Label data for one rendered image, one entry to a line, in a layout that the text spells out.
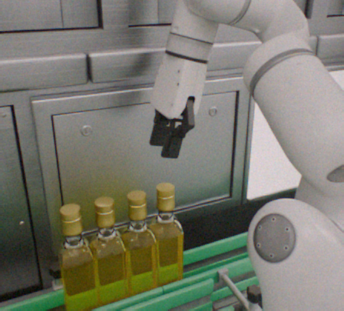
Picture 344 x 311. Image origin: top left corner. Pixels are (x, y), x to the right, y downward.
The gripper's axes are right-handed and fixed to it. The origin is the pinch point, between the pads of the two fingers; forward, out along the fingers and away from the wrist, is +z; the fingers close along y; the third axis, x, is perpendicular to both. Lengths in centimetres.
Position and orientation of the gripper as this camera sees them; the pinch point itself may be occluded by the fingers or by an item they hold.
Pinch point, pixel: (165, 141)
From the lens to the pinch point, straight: 66.7
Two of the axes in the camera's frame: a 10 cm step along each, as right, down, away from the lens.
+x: 8.8, 1.0, 4.6
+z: -2.4, 9.3, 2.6
